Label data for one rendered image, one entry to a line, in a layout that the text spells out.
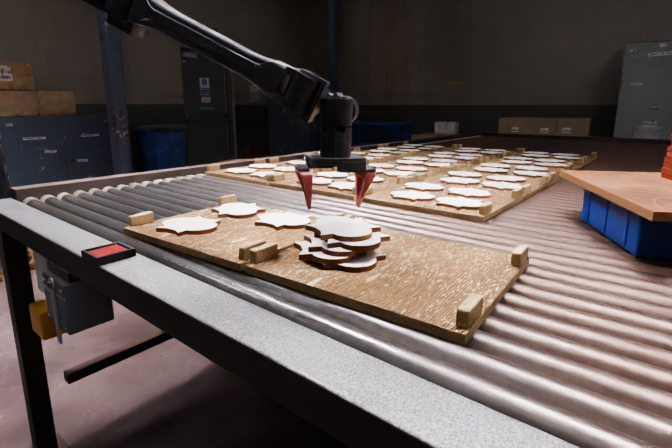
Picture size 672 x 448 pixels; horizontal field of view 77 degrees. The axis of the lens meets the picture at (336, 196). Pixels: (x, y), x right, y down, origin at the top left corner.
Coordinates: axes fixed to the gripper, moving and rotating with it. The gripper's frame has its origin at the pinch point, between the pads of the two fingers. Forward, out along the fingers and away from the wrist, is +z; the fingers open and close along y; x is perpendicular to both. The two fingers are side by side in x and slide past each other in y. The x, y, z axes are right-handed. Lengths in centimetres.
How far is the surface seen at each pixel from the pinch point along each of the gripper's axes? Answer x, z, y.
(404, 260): 7.3, 9.6, -11.9
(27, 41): -522, -68, 215
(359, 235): 6.7, 4.3, -2.9
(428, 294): 21.8, 9.2, -8.9
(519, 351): 36.3, 10.4, -13.8
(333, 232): 3.6, 4.4, 1.0
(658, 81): -354, -49, -544
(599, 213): -1, 6, -67
